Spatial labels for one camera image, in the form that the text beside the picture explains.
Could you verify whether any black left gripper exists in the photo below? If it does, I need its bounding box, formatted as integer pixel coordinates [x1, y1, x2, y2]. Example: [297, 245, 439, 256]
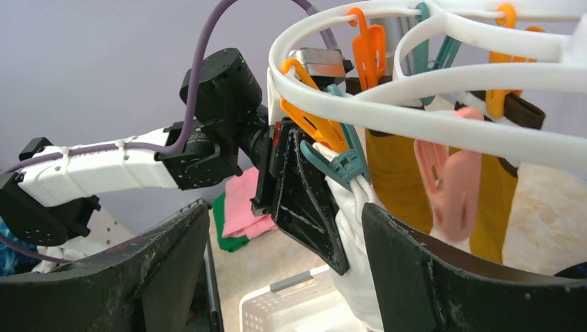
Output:
[251, 118, 350, 275]

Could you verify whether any white sock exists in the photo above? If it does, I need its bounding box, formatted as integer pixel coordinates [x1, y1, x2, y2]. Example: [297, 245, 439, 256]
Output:
[316, 93, 460, 332]

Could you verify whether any mustard yellow sock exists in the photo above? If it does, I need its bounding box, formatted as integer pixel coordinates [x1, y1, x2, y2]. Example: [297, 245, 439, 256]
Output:
[365, 130, 518, 264]

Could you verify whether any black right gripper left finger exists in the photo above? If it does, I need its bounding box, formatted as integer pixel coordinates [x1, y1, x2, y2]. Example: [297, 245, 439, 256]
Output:
[1, 200, 210, 331]

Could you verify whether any pink cloth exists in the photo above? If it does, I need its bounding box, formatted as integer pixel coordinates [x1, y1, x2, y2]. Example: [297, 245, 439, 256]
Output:
[222, 167, 277, 239]

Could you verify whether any white plastic clip hanger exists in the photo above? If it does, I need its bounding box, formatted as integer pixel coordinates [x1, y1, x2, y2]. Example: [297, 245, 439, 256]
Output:
[269, 1, 586, 173]

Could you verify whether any pink clothespin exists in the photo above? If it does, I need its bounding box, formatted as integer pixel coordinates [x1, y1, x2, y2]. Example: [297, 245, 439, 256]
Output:
[413, 107, 485, 243]

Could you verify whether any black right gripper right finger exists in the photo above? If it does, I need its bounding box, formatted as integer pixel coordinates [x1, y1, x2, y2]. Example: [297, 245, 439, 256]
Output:
[362, 203, 586, 331]

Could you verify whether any green cloth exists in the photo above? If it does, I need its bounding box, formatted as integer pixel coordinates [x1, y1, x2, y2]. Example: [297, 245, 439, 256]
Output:
[212, 192, 251, 253]

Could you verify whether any white plastic basket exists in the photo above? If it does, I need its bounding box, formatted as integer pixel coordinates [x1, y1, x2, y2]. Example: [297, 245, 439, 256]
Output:
[240, 265, 367, 332]

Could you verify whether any teal clothespin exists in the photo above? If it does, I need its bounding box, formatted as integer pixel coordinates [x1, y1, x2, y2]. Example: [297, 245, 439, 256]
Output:
[300, 84, 372, 192]

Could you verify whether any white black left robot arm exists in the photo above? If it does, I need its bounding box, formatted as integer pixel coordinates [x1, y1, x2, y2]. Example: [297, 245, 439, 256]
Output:
[1, 48, 349, 274]

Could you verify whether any orange clothespin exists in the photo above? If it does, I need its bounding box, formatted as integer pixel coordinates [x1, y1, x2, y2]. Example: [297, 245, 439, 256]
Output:
[347, 7, 386, 91]

